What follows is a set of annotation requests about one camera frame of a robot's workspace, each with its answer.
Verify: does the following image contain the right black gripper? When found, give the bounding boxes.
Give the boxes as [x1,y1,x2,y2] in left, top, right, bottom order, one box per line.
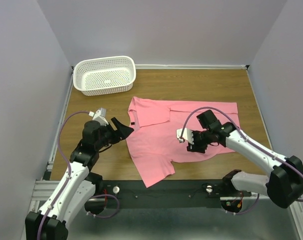
[186,128,212,154]

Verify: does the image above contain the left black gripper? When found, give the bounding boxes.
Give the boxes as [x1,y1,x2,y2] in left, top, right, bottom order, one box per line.
[95,117,134,151]

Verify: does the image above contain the pink t shirt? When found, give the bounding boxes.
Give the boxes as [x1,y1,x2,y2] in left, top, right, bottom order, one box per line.
[126,96,240,188]

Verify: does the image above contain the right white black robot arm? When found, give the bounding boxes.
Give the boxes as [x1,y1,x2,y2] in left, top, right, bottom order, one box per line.
[176,107,303,209]

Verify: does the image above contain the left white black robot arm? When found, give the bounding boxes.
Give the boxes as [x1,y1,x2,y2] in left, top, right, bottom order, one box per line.
[25,117,134,240]

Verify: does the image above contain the white perforated plastic basket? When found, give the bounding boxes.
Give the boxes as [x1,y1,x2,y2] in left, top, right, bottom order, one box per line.
[72,55,137,96]

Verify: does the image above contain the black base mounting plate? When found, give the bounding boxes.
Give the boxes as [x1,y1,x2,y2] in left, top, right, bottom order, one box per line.
[84,179,251,212]

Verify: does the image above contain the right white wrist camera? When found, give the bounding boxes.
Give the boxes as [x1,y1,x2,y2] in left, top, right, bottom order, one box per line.
[176,128,194,145]

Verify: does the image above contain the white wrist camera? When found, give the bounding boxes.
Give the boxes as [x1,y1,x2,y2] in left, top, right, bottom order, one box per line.
[176,128,194,145]
[88,107,109,126]

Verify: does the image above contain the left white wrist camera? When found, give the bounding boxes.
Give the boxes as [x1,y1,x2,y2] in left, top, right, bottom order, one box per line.
[88,107,109,126]

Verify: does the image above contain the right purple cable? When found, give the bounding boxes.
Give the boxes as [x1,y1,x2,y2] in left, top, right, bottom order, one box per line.
[178,106,303,216]

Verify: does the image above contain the purple cable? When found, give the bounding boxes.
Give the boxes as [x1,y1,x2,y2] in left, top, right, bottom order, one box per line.
[35,111,121,240]
[178,106,303,216]

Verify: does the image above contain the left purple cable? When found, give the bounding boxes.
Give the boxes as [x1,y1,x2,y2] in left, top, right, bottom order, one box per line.
[35,111,121,240]

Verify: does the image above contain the aluminium frame rail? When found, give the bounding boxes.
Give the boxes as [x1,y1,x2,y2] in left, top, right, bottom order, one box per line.
[25,172,303,240]

